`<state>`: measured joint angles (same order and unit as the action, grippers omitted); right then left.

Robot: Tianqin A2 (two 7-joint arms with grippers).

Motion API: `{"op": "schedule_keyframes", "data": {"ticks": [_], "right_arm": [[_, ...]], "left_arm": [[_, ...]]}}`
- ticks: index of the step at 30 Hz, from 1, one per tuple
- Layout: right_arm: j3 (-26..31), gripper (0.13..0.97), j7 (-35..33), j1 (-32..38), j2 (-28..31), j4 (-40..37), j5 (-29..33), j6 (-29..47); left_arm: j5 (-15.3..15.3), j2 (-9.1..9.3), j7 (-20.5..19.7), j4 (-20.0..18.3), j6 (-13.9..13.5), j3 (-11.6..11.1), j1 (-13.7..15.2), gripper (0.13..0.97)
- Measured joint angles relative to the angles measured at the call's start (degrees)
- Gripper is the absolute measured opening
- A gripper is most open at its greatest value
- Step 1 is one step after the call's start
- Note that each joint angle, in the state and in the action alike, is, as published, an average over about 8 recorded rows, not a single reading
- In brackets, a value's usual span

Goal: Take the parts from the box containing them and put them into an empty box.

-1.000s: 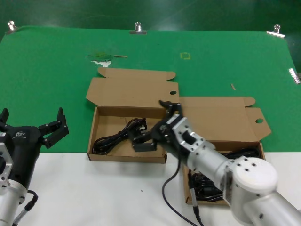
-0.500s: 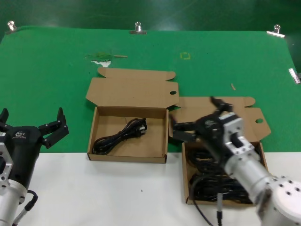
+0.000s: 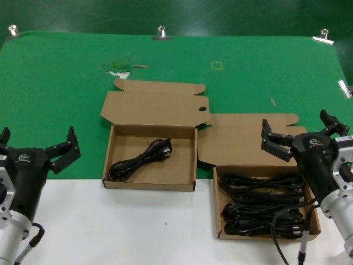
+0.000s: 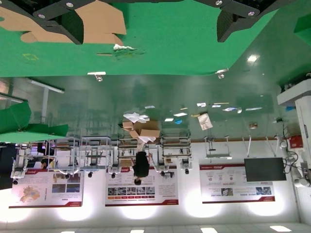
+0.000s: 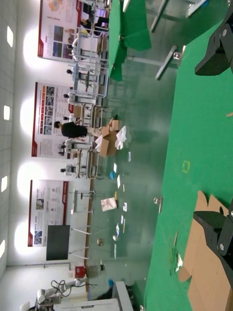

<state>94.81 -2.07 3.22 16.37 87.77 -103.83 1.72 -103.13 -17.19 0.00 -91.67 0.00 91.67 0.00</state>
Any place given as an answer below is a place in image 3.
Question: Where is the cardboard box without hole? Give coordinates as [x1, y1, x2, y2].
[197, 113, 322, 241]

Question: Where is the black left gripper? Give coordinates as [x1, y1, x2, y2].
[0, 126, 82, 221]

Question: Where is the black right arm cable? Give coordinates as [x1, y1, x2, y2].
[271, 200, 320, 265]

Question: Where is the right arm silver plug cable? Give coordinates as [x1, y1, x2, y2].
[296, 205, 319, 265]

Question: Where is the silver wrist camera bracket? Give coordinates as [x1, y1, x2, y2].
[0, 165, 16, 219]
[331, 135, 353, 194]

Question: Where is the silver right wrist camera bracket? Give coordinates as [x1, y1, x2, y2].
[331, 135, 353, 194]

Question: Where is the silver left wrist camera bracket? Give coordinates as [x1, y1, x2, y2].
[0, 165, 16, 219]

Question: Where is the silver binder clip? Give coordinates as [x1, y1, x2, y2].
[312, 27, 335, 45]
[151, 24, 173, 41]
[6, 24, 22, 40]
[338, 79, 353, 99]

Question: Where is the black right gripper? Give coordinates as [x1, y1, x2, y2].
[260, 109, 349, 200]

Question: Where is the cardboard box with round hole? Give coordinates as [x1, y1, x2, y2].
[99, 78, 212, 191]

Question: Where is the green table mat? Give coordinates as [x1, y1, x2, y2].
[0, 29, 353, 182]

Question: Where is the left arm cable with plug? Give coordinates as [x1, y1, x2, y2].
[14, 222, 46, 265]

